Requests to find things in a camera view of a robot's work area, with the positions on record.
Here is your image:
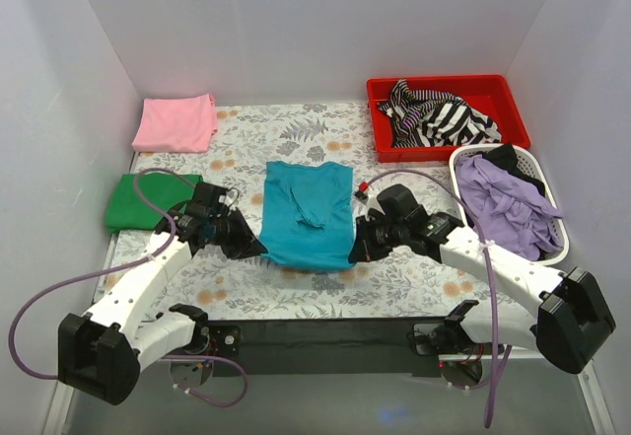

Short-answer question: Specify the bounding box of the black white striped shirt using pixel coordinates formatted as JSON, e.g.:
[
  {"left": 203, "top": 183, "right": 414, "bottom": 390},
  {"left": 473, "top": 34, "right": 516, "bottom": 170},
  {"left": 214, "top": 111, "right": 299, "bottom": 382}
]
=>
[{"left": 378, "top": 79, "right": 503, "bottom": 148}]

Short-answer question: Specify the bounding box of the black garment in basket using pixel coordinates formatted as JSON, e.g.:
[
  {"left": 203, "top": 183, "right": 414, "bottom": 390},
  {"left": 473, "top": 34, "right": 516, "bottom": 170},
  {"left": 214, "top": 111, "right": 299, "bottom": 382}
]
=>
[{"left": 482, "top": 143, "right": 545, "bottom": 196}]

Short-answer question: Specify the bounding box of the lavender shirt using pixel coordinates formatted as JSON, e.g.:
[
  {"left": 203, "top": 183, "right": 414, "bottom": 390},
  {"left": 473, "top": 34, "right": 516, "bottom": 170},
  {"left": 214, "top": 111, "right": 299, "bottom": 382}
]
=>
[{"left": 455, "top": 155, "right": 564, "bottom": 260}]

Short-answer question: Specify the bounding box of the floral patterned table mat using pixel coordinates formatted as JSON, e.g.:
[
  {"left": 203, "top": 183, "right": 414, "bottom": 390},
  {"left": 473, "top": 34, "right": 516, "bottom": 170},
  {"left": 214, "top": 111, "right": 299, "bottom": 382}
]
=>
[{"left": 98, "top": 103, "right": 553, "bottom": 321}]

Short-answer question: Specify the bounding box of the red plastic tray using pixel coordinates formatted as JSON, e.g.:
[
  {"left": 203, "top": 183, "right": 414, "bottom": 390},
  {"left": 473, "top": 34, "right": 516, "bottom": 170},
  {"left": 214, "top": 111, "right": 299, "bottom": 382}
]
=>
[{"left": 366, "top": 74, "right": 530, "bottom": 163}]

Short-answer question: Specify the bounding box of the aluminium rail frame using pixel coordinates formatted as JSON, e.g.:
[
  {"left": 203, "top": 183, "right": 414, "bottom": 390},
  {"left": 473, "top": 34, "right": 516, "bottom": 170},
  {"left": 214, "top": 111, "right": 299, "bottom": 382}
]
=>
[{"left": 58, "top": 319, "right": 593, "bottom": 365}]

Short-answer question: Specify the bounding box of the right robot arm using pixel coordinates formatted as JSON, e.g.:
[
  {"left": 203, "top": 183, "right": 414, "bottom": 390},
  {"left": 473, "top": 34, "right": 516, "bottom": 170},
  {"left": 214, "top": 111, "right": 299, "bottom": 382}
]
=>
[{"left": 348, "top": 183, "right": 616, "bottom": 374}]

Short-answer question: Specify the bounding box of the teal t-shirt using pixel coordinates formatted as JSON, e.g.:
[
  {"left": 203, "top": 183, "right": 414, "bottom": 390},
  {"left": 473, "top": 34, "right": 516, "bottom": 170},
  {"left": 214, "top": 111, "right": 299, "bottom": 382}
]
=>
[{"left": 259, "top": 161, "right": 355, "bottom": 271}]

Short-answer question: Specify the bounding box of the white perforated laundry basket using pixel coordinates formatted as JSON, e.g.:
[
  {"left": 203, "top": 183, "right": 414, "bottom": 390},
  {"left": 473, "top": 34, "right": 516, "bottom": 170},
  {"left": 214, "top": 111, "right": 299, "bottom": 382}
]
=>
[{"left": 449, "top": 144, "right": 569, "bottom": 265}]

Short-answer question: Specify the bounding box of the folded green shirt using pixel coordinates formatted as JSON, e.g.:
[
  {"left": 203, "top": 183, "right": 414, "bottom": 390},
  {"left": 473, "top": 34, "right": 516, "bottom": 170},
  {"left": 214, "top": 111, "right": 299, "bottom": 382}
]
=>
[{"left": 105, "top": 172, "right": 205, "bottom": 235}]

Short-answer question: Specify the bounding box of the folded pink shirt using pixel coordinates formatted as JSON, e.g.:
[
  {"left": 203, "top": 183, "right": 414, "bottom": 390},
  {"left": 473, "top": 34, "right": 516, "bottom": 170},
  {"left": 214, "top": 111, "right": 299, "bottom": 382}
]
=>
[{"left": 132, "top": 94, "right": 218, "bottom": 153}]

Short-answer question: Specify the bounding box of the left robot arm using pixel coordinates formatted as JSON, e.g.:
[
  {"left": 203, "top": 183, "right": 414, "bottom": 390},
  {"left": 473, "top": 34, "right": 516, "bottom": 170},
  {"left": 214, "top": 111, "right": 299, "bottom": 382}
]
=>
[{"left": 57, "top": 182, "right": 265, "bottom": 405}]

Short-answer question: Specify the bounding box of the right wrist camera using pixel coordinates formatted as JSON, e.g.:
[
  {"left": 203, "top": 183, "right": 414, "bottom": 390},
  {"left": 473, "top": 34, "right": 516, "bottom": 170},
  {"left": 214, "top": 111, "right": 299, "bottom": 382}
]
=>
[{"left": 354, "top": 182, "right": 383, "bottom": 213}]

